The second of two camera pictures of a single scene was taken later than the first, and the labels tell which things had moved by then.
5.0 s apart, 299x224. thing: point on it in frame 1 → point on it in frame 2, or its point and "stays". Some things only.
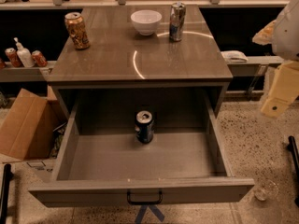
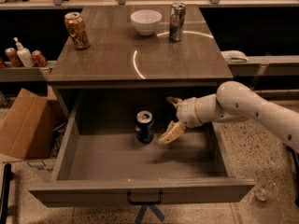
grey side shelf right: x=254 y=66 stays
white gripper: x=287 y=35 → x=188 y=113
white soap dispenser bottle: x=24 y=55 stays
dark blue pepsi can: x=144 y=126 stays
